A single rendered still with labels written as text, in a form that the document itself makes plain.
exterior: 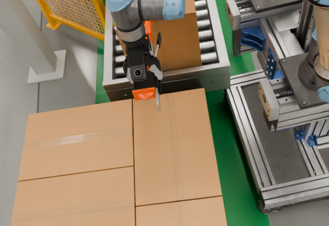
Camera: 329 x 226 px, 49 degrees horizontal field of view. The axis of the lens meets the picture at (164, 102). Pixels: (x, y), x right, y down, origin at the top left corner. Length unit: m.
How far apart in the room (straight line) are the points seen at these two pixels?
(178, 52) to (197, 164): 0.60
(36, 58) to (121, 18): 2.03
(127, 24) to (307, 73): 0.67
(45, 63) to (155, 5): 2.13
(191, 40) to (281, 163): 0.84
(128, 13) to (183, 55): 1.05
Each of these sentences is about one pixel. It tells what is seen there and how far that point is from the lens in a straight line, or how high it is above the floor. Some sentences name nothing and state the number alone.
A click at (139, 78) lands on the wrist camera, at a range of 1.01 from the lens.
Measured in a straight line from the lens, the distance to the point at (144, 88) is 1.14.
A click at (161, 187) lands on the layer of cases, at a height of 0.54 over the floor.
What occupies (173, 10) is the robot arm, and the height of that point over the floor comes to 1.53.
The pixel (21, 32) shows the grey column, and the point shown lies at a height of 0.48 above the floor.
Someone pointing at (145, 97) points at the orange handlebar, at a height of 1.21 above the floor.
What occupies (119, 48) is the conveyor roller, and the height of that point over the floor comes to 0.54.
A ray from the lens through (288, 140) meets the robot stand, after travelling 2.18.
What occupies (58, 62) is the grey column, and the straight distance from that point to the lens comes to 3.09.
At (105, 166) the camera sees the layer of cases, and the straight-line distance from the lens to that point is 1.82.
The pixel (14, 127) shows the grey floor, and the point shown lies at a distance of 2.90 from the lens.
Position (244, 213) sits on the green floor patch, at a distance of 2.22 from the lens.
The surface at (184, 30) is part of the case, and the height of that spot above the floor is 0.84.
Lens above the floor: 2.13
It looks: 56 degrees down
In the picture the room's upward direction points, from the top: 16 degrees counter-clockwise
